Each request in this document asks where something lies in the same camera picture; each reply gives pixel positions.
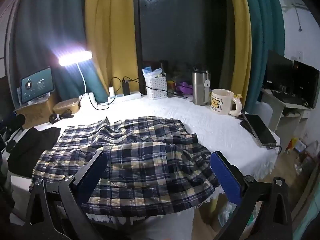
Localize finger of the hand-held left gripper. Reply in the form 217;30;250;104
0;114;26;137

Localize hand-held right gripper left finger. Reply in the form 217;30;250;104
25;150;109;240

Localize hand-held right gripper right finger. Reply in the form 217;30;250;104
210;151;293;240

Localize plaid pants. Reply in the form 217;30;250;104
29;116;222;217

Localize cardboard box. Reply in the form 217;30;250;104
15;97;57;130

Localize black folded cloth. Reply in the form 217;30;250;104
7;127;61;177

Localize tablet with lit screen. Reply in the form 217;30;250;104
20;67;54;105

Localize white textured tablecloth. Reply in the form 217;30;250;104
10;94;280;230

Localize brown lidded food container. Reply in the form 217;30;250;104
52;99;81;117

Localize black smartphone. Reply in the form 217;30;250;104
240;114;277;147

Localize cream bear mug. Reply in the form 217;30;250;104
210;88;243;117

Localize white power strip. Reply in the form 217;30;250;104
96;91;142;109

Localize white side desk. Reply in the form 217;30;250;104
260;87;312;133

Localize white desk lamp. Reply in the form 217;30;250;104
58;50;97;109

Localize white tumbler tag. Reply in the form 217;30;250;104
203;79;210;104

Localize steel tumbler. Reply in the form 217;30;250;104
192;67;210;106

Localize purple cloth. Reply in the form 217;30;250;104
175;81;193;95

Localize white perforated basket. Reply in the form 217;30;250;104
146;75;167;100

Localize teal curtain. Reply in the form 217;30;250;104
244;0;285;110
9;0;110;105

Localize blue plastic bag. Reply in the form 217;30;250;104
142;66;163;79

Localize black monitor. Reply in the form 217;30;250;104
264;50;293;90
291;60;320;109

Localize yellow curtain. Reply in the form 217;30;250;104
220;0;252;110
85;0;139;98

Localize coiled black cable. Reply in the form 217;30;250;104
49;109;74;124

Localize black charger cable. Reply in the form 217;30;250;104
86;77;123;110

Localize black adapter cable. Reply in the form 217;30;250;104
125;78;174;98

